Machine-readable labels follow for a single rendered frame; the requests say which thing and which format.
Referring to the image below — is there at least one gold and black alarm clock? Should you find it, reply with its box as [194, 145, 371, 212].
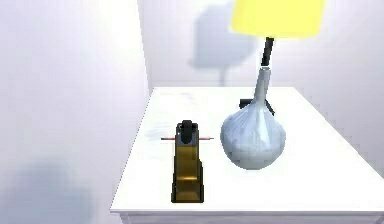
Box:
[170, 119, 205, 204]

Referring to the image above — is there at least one white table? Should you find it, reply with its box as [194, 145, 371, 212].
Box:
[109, 86, 384, 224]

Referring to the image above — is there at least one grey lamp with yellow shade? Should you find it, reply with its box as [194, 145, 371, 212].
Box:
[219, 0, 326, 171]

